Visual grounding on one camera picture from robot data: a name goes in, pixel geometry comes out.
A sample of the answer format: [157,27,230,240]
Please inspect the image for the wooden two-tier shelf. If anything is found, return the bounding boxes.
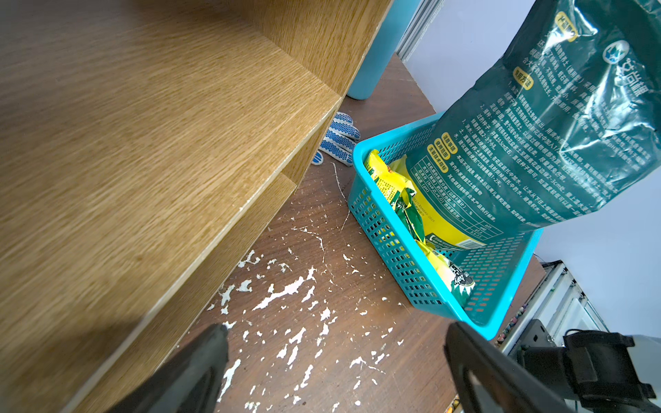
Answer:
[1,1,391,412]

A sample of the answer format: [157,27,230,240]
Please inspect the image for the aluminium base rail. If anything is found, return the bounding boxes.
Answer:
[497,261,609,358]

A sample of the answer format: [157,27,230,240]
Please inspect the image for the large green fertilizer bag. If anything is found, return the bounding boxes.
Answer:
[405,1,660,250]

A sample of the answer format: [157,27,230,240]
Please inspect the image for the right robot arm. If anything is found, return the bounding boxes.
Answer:
[516,329,660,412]

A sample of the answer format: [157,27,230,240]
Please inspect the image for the teal plastic basket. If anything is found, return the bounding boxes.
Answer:
[349,114,542,340]

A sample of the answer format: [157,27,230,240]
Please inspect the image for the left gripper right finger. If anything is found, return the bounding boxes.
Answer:
[445,322,570,412]

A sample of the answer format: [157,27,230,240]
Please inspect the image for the yellow green bag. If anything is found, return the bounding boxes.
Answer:
[417,241,476,307]
[364,150,425,243]

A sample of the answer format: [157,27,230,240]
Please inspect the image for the teal vase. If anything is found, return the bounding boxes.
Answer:
[347,0,421,101]

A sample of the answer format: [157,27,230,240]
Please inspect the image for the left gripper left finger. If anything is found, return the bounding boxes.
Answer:
[109,324,229,412]

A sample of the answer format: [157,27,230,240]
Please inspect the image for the blue dotted work gloves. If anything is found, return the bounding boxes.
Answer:
[312,112,361,167]

